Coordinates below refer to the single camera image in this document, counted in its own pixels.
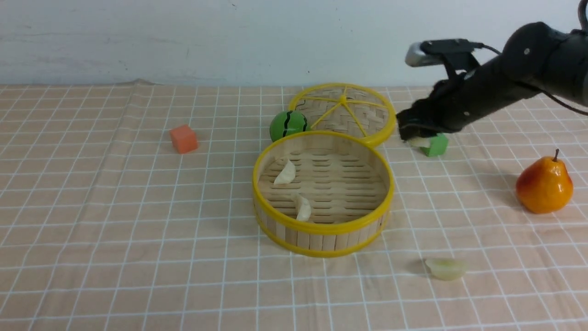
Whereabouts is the bamboo steamer lid yellow rim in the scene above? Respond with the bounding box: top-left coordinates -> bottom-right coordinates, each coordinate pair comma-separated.
288,82 -> 396,147

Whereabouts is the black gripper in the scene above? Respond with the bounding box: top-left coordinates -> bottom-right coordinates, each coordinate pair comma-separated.
396,60 -> 520,141

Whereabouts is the beige checkered tablecloth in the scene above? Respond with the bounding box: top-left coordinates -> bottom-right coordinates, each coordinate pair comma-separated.
0,82 -> 588,331

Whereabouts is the green watermelon toy ball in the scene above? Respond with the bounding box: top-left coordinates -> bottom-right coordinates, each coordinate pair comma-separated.
269,110 -> 310,142

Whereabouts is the orange foam cube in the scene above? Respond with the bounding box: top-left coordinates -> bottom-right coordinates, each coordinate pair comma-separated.
169,125 -> 199,154

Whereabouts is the white dumpling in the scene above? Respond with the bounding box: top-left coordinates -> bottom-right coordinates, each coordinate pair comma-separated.
291,193 -> 311,222
273,159 -> 296,186

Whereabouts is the greenish dumpling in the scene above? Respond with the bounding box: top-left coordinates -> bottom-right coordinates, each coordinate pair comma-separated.
424,258 -> 468,281
407,137 -> 432,148

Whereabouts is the wrist camera black silver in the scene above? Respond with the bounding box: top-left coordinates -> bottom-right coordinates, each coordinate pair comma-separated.
405,39 -> 481,77

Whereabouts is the orange yellow toy pear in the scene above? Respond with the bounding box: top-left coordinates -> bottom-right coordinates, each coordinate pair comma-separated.
516,148 -> 575,214

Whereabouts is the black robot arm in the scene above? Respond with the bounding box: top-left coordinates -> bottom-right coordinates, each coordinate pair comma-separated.
396,22 -> 588,141

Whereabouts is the bamboo steamer tray yellow rim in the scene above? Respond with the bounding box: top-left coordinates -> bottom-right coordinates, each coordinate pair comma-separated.
252,131 -> 395,258

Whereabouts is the black cable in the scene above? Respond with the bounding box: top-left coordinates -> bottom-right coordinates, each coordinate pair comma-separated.
478,0 -> 588,116

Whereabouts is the green foam cube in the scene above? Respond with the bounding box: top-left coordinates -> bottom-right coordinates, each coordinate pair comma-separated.
419,133 -> 449,157

